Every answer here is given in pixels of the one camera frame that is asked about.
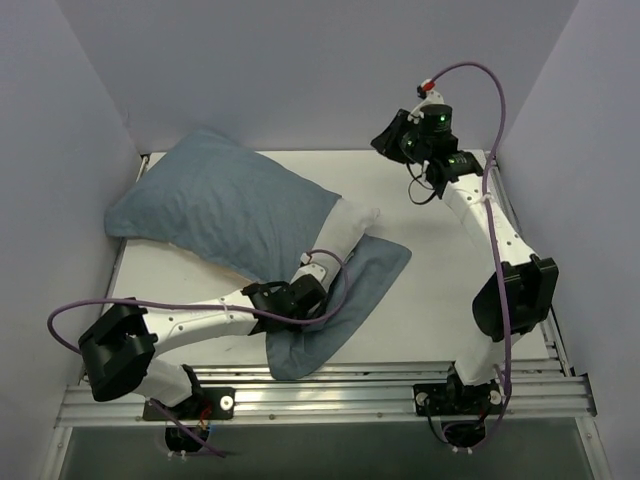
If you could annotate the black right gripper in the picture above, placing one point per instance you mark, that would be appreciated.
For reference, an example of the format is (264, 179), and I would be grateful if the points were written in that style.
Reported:
(388, 138)

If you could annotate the blue striped pillowcase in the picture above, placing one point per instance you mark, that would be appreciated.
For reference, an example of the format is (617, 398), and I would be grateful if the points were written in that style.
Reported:
(216, 268)

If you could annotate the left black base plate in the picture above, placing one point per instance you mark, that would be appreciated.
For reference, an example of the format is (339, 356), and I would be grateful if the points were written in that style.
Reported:
(211, 403)

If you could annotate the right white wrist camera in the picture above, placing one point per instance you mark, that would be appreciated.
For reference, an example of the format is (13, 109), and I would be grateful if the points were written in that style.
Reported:
(428, 96)

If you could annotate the blue-grey pillowcase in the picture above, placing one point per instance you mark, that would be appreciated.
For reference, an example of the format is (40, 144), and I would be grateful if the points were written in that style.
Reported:
(233, 206)

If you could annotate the white pillow insert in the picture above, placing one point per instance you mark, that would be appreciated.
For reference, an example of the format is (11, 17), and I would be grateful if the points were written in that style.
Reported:
(344, 227)

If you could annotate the aluminium mounting rail frame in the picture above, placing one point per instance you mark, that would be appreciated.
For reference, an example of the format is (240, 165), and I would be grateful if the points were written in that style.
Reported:
(411, 337)

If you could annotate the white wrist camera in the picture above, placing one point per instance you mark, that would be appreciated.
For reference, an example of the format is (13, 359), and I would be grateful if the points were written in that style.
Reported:
(321, 266)
(428, 96)

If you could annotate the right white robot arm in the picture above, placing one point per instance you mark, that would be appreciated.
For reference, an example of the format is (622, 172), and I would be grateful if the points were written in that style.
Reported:
(518, 293)

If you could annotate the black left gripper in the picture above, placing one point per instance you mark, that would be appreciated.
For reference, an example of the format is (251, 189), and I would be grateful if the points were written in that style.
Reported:
(310, 288)

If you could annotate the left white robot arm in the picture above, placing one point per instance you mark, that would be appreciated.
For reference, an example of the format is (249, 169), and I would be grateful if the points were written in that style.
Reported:
(120, 350)

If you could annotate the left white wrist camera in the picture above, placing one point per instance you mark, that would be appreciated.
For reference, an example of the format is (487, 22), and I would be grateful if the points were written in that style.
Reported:
(321, 266)

